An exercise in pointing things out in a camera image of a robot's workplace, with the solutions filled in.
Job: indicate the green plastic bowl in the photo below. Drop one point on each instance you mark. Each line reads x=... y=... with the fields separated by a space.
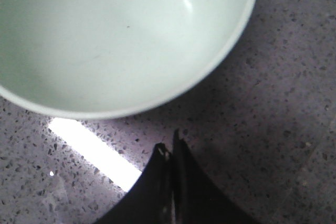
x=101 y=59

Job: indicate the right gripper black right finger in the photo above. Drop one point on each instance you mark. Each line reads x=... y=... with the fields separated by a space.
x=197 y=198

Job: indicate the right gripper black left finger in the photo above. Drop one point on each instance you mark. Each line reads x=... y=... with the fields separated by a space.
x=150 y=198

